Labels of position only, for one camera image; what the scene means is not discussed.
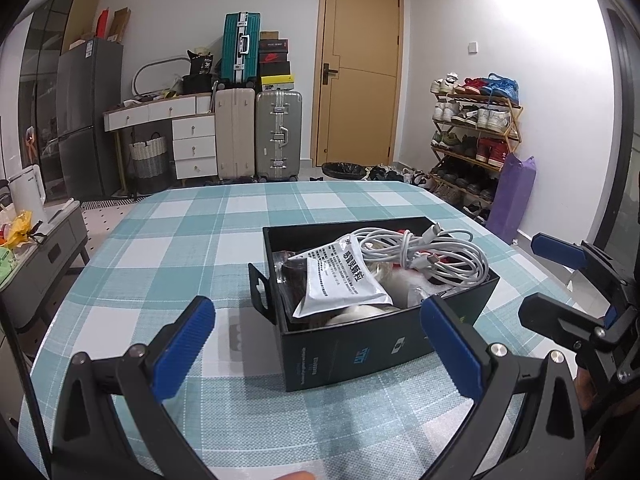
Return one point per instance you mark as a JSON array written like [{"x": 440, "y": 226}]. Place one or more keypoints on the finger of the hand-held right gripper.
[
  {"x": 557, "y": 251},
  {"x": 555, "y": 317}
]

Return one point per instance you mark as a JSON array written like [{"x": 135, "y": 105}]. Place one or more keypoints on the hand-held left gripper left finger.
[{"x": 182, "y": 350}]

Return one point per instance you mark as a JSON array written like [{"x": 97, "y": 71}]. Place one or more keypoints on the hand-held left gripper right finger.
[{"x": 452, "y": 350}]

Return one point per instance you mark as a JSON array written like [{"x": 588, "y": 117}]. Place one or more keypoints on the clear zip bag red seal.
[{"x": 424, "y": 293}]

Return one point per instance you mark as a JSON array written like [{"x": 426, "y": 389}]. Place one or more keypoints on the black cardboard box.
[{"x": 350, "y": 355}]

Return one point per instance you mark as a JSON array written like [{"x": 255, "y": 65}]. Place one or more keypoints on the white charger plug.
[{"x": 433, "y": 234}]

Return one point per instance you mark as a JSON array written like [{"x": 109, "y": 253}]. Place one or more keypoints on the silver white printed packet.
[{"x": 335, "y": 280}]

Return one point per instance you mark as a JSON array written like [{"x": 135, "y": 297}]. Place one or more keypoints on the person's right hand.
[{"x": 585, "y": 390}]

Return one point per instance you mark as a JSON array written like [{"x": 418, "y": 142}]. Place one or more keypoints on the person's left hand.
[{"x": 297, "y": 476}]

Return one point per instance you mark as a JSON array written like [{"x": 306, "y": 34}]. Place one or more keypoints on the purple bag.
[{"x": 512, "y": 200}]

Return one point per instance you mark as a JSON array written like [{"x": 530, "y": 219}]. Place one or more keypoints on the dark brown pouch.
[{"x": 295, "y": 282}]

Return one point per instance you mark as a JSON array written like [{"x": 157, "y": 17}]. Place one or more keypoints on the wooden shoe rack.
[{"x": 515, "y": 122}]

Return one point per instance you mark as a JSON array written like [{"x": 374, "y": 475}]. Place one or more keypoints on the rows of racked shoes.
[{"x": 475, "y": 120}]

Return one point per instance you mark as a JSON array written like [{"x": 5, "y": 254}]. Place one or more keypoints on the grey side cabinet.
[{"x": 45, "y": 270}]

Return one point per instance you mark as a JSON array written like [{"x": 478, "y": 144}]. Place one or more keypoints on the black white patterned rug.
[{"x": 107, "y": 204}]

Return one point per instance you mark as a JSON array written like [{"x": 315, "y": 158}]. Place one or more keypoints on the scattered loose shoes group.
[{"x": 395, "y": 175}]

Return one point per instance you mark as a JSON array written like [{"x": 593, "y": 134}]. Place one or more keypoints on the woven laundry basket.
[{"x": 148, "y": 162}]

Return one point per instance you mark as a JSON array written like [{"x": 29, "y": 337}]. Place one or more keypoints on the yellow plastic bag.
[{"x": 22, "y": 227}]

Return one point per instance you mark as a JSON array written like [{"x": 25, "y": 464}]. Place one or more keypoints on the white desk with drawers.
[{"x": 195, "y": 147}]

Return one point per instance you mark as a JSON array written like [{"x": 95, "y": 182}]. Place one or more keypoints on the black trash bin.
[{"x": 342, "y": 171}]

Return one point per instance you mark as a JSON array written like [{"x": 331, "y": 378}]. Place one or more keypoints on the white electric kettle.
[{"x": 27, "y": 192}]

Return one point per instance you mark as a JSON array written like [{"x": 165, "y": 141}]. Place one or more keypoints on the beige suitcase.
[{"x": 234, "y": 135}]

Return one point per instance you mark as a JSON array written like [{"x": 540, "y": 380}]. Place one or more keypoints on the silver suitcase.
[{"x": 279, "y": 135}]

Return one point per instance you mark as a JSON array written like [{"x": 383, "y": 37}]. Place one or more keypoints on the grey refrigerator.
[{"x": 87, "y": 110}]

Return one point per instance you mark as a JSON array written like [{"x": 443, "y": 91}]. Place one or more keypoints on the black storage bin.
[{"x": 199, "y": 84}]

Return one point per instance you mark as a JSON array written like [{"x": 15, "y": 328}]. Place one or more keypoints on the wooden door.
[{"x": 360, "y": 70}]

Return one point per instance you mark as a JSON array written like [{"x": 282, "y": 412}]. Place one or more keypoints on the yellow black shoe box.
[{"x": 278, "y": 83}]

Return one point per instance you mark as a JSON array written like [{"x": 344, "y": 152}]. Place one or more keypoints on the white oval framed mirror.
[{"x": 145, "y": 67}]

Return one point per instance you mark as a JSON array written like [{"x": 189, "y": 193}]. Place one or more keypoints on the black paper bag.
[{"x": 201, "y": 63}]

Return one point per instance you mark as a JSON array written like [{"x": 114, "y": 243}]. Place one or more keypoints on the plain black shoe box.
[{"x": 274, "y": 69}]

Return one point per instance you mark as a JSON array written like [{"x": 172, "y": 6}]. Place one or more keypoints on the dark glass cabinet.
[{"x": 42, "y": 85}]

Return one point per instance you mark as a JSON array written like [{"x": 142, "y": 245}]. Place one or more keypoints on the teal suitcase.
[{"x": 240, "y": 50}]

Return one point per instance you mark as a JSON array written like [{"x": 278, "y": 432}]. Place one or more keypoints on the black red shoe box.
[{"x": 273, "y": 51}]

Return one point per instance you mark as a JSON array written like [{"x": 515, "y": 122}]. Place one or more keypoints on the tan shoe box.
[{"x": 270, "y": 35}]

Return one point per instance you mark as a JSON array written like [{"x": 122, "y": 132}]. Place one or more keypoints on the small brown cardboard box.
[{"x": 120, "y": 25}]

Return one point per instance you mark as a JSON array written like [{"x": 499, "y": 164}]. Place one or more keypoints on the red paper bag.
[{"x": 103, "y": 24}]

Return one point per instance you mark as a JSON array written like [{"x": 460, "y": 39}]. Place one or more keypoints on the tall brown cardboard box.
[{"x": 80, "y": 15}]

